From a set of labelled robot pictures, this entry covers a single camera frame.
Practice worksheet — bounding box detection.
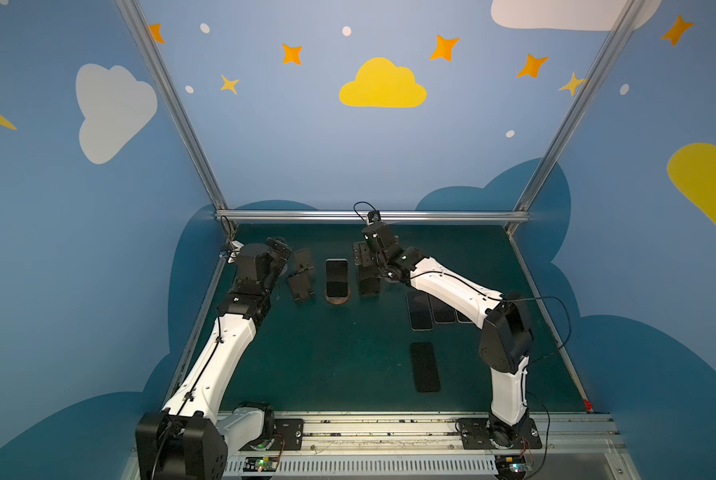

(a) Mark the black folding phone stand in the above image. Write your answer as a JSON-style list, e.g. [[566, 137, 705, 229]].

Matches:
[[287, 271, 314, 303]]

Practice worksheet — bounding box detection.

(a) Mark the grey phone stand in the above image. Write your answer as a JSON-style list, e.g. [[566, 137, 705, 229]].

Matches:
[[293, 248, 315, 274]]

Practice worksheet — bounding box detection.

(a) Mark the black phone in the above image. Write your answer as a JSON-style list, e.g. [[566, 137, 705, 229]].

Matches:
[[410, 342, 441, 393], [325, 259, 349, 296], [406, 290, 433, 332], [352, 241, 376, 268], [430, 296, 458, 325]]

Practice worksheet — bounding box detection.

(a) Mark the white-edged phone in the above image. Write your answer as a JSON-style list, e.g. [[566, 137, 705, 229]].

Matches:
[[456, 310, 471, 324]]

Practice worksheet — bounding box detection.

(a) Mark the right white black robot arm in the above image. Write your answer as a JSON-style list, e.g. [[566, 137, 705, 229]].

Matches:
[[356, 209, 534, 449]]

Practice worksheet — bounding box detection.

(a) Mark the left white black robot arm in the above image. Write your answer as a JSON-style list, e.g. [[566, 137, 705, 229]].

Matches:
[[135, 237, 291, 479]]

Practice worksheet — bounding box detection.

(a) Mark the black back middle phone stand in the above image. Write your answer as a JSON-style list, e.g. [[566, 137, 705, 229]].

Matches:
[[357, 265, 381, 297]]

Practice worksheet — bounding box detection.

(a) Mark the brown round phone stand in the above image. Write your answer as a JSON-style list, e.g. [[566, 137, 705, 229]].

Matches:
[[324, 291, 351, 305]]

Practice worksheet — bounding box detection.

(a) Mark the left controller board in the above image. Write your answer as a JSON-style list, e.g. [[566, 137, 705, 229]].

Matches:
[[242, 456, 279, 474]]

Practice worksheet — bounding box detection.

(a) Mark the controller board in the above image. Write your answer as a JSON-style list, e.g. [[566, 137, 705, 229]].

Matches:
[[242, 456, 279, 474], [494, 456, 527, 480]]

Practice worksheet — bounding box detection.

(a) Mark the right controller board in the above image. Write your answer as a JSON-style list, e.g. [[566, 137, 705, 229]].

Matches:
[[494, 456, 527, 480]]

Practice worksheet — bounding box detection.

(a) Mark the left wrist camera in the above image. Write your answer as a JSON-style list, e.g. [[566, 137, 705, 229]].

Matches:
[[221, 240, 244, 263]]

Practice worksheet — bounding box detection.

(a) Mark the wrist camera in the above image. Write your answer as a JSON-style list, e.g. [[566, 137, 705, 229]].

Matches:
[[221, 240, 244, 263], [366, 210, 382, 225]]

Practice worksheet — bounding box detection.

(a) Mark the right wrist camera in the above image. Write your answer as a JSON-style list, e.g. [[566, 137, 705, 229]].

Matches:
[[366, 210, 382, 225]]

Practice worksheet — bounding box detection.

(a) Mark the back aluminium frame bar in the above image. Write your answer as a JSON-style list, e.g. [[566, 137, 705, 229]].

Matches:
[[215, 209, 530, 224]]

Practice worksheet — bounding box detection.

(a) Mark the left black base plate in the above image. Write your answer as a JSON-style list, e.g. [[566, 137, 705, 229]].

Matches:
[[260, 418, 304, 451]]

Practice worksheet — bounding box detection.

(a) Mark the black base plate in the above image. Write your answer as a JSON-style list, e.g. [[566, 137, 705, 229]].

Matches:
[[455, 417, 543, 450], [260, 418, 304, 451]]

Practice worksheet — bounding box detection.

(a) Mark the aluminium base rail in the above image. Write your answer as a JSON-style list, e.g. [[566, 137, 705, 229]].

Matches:
[[223, 411, 640, 479]]

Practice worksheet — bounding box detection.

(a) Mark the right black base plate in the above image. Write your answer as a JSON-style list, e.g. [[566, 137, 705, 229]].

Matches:
[[455, 417, 543, 450]]

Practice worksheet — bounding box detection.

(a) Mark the left aluminium frame post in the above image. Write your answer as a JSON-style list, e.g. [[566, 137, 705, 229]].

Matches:
[[115, 0, 237, 238]]

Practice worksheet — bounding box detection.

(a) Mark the aluminium frame post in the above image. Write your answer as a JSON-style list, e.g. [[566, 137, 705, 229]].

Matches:
[[505, 0, 647, 237], [115, 0, 237, 238]]

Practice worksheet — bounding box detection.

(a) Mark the right aluminium frame post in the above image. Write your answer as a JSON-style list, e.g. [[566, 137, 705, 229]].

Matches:
[[505, 0, 647, 237]]

